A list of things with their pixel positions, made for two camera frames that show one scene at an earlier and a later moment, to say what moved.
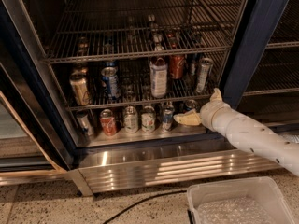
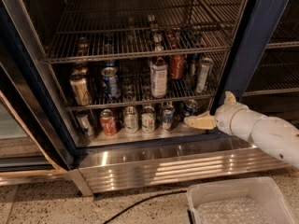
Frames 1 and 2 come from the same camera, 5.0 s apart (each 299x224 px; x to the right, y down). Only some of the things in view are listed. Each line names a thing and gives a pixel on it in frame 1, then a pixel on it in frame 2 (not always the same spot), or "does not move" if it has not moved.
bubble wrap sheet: [242, 210] does not move
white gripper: [208, 112] -> [224, 118]
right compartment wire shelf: [277, 73] does not move
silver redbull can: [204, 74] does not move
